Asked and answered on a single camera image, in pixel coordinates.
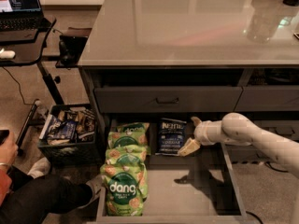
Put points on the rear green Dang chip bag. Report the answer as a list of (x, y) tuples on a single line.
[(133, 127)]

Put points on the open laptop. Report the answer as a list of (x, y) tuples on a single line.
[(19, 20)]

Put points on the grey counter cabinet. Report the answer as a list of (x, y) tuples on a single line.
[(144, 43)]

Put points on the grey shoe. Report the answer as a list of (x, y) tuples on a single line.
[(94, 187)]

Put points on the white shoe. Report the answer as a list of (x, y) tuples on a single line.
[(40, 168)]

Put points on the right grey drawer stack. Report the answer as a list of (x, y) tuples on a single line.
[(270, 98)]

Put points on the person's leg in black trousers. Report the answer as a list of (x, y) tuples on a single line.
[(27, 200)]

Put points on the green dang chip bag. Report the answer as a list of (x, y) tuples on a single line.
[(127, 189), (133, 127), (122, 139), (127, 156)]

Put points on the open grey middle drawer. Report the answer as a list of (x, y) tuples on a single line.
[(197, 189)]

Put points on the black stool with bag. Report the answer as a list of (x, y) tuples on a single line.
[(71, 44)]

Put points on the black standing desk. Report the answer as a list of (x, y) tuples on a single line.
[(29, 54)]

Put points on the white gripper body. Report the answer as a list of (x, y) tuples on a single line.
[(201, 133)]

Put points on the closed grey top drawer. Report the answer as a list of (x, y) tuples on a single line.
[(165, 99)]

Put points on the front green Dang chip bag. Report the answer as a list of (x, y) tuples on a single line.
[(127, 189)]

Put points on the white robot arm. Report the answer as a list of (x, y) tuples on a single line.
[(237, 130)]

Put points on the person's hand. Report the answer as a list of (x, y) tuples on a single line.
[(8, 152)]

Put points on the white computer mouse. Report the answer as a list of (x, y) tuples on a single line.
[(7, 54)]

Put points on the blue Kettle chip bag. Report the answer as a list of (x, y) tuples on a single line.
[(171, 136)]

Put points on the black crate of snacks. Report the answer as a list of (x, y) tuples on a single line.
[(69, 136)]

